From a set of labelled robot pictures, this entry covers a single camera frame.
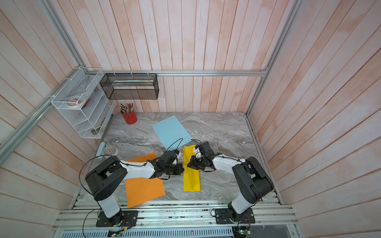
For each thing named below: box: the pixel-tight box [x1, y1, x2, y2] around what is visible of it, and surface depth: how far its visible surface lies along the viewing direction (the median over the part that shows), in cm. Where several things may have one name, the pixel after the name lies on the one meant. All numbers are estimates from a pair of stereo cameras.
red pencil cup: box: [122, 110, 138, 125], surface depth 116 cm
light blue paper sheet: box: [151, 115, 193, 151], surface depth 114 cm
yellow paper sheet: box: [183, 144, 201, 192], surface depth 87 cm
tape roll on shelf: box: [64, 94, 87, 109], surface depth 75 cm
